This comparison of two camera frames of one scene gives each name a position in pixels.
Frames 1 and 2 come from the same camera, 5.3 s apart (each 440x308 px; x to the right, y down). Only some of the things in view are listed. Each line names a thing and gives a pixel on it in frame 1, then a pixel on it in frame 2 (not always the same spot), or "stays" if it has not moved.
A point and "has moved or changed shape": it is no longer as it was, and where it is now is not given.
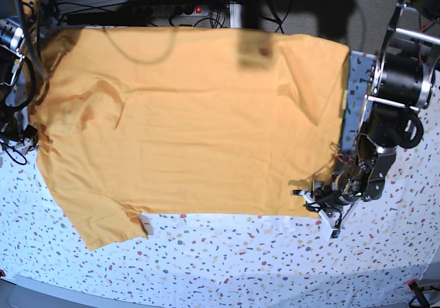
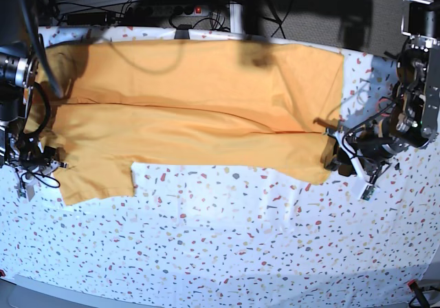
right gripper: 331,197 → 364,151
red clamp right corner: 413,284 stays
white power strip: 171,11 stays
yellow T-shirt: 184,120 has moved or changed shape
